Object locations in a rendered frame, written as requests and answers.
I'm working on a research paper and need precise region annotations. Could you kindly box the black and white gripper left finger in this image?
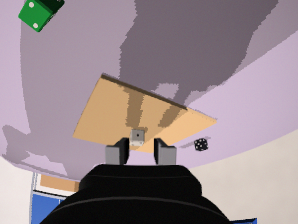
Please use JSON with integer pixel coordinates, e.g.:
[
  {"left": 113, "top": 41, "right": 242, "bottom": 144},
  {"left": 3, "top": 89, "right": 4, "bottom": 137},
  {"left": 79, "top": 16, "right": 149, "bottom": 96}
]
[{"left": 105, "top": 137, "right": 129, "bottom": 165}]

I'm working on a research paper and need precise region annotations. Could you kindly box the green die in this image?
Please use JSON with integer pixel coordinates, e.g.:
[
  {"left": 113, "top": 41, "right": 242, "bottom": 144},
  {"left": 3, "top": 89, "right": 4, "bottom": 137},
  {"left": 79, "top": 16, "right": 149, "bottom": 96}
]
[{"left": 18, "top": 0, "right": 65, "bottom": 32}]

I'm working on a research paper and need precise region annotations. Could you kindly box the tan flat mat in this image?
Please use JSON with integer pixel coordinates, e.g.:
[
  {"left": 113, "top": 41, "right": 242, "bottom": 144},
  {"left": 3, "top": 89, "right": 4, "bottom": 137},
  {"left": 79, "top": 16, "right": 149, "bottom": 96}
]
[{"left": 73, "top": 74, "right": 217, "bottom": 153}]

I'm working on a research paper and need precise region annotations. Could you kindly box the black die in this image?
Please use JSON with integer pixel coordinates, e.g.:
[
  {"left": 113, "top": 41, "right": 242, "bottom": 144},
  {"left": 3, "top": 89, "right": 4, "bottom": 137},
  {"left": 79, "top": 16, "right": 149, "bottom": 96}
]
[{"left": 194, "top": 138, "right": 208, "bottom": 151}]

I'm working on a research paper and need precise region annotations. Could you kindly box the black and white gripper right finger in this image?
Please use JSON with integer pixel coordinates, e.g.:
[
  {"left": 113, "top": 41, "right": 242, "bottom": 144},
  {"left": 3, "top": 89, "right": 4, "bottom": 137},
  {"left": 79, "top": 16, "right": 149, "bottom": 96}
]
[{"left": 154, "top": 138, "right": 177, "bottom": 165}]

